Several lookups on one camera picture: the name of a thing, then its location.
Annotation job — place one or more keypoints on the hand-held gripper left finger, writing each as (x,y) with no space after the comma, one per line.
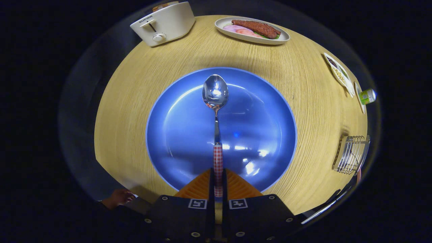
(189,219)

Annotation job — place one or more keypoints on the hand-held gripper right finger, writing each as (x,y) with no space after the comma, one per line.
(249,219)

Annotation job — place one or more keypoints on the blue round plate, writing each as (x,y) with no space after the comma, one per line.
(182,128)

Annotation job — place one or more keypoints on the white coaster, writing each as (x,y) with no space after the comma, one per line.
(359,98)

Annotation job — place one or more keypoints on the white divided bean dish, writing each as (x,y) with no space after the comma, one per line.
(337,74)

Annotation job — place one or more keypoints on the small green label bottle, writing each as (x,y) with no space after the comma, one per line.
(368,96)

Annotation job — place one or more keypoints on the white oval food plate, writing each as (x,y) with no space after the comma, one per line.
(270,39)

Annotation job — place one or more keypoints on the green lettuce leaf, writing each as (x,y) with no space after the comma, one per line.
(274,36)

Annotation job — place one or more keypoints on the pink ham slices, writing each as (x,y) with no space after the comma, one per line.
(238,30)

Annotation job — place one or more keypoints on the brown grilled steak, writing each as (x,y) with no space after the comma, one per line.
(256,27)

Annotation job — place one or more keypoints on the cream white toaster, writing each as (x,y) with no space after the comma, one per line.
(168,25)

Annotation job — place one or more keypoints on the toasted bread slice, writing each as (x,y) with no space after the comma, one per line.
(163,5)

